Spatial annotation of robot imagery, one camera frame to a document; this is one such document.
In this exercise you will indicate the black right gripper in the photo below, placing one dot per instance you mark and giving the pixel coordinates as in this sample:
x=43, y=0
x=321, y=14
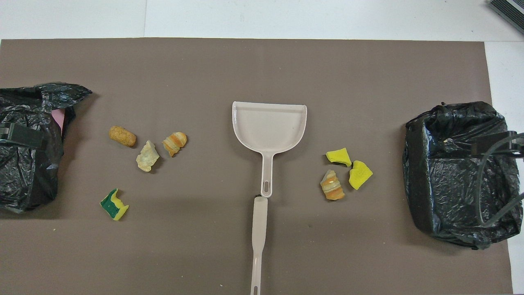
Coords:
x=518, y=143

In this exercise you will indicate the brown croquette bread roll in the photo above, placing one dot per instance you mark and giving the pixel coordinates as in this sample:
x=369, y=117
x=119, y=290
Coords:
x=123, y=136

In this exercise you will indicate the green and yellow sponge piece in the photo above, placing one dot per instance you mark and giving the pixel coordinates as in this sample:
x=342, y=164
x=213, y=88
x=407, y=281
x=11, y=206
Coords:
x=112, y=205

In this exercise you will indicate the pale flaky croissant piece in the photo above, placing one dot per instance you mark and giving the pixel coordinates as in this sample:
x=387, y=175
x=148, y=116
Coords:
x=146, y=157

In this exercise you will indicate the orange striped croissant piece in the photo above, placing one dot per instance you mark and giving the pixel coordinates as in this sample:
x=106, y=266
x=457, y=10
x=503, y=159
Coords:
x=332, y=186
x=175, y=142

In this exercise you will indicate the beige plastic dustpan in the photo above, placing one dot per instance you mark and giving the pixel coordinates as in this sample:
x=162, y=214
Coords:
x=268, y=127

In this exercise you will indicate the crumpled black trash bag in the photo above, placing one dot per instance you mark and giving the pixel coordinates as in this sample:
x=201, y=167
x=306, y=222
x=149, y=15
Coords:
x=24, y=176

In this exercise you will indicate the pink plastic bin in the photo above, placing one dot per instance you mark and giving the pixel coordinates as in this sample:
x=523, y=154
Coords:
x=60, y=119

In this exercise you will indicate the black trash bag lined bin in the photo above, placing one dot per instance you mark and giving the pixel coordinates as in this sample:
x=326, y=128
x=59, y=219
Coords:
x=450, y=205

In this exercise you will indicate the dark ribbed grille panel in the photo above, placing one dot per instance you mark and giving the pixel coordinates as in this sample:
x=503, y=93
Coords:
x=511, y=10

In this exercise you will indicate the brown table mat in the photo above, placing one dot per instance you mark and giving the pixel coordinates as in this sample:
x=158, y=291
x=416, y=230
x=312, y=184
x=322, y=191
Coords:
x=245, y=61

